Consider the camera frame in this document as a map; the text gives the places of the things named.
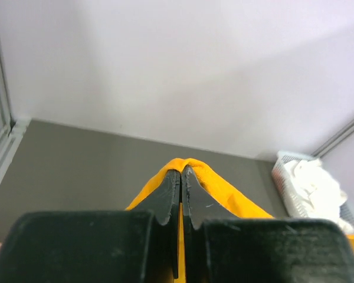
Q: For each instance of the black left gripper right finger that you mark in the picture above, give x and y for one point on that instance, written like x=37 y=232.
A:
x=220 y=247

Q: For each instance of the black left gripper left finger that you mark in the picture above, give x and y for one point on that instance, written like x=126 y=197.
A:
x=137 y=245

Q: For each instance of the orange t shirt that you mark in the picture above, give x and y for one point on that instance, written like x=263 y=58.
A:
x=217 y=187

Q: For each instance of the white plastic basket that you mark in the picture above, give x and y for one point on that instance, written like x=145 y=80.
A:
x=288 y=194

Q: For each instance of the white crumpled t shirt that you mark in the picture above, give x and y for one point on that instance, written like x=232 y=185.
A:
x=318 y=193

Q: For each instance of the aluminium frame post right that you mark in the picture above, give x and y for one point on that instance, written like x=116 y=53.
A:
x=335 y=140

